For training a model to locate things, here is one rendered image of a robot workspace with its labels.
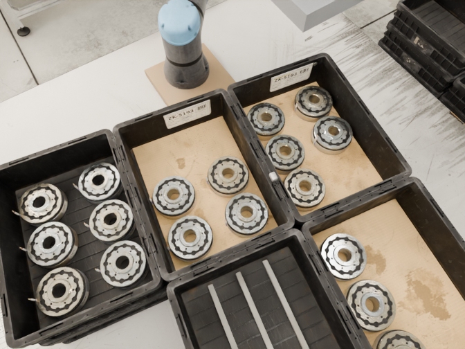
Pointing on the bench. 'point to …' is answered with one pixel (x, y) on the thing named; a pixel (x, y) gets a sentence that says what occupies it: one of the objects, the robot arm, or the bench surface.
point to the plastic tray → (313, 10)
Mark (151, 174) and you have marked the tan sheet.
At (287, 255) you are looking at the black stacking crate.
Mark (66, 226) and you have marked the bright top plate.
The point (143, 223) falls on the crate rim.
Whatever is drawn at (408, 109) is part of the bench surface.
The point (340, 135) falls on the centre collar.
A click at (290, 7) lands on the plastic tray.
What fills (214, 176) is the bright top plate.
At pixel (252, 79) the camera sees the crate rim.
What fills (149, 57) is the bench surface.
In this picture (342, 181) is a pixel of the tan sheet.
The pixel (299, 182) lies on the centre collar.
